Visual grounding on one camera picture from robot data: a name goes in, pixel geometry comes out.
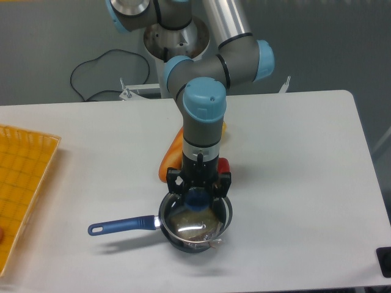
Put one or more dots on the glass lid with blue knob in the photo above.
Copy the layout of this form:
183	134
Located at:
195	199

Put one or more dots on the black corner device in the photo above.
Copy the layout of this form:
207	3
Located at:
384	259

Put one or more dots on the yellow woven basket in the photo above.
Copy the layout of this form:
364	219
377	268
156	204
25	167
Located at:
26	156

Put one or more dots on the red bell pepper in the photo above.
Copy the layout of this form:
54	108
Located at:
223	165

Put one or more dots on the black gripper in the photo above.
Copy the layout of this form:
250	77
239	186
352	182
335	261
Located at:
197	173

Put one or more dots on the wrapped bread slice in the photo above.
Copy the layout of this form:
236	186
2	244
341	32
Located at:
196	229

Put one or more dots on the black saucepan with blue handle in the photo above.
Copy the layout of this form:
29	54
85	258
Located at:
147	222

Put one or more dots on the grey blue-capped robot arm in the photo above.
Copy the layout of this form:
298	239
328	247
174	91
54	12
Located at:
199	87

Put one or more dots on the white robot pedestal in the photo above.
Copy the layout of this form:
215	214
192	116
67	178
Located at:
162	61

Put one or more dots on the yellow bell pepper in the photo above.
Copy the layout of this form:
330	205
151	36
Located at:
224	127

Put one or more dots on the orange baguette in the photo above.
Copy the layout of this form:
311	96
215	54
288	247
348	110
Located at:
173	156

